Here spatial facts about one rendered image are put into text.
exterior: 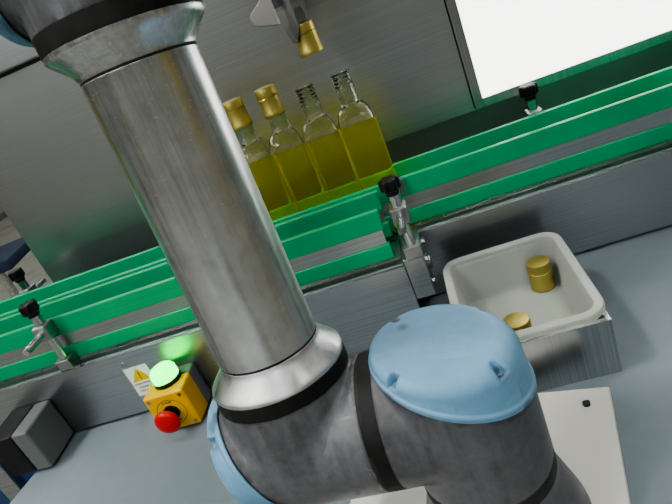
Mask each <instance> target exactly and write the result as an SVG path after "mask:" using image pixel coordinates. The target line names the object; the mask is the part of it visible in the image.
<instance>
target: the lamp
mask: <svg viewBox="0 0 672 504"><path fill-rule="evenodd" d="M180 377H181V371H180V370H179V368H177V366H176V365H175V363H174V362H172V361H169V360H166V361H162V362H160V363H158V364H157V365H155V366H154V367H153V368H152V369H151V371H150V380H151V381H152V383H153V386H154V387H155V389H157V390H164V389H167V388H169V387H171V386H172V385H173V384H175V383H176V382H177V381H178V380H179V378H180Z"/></svg>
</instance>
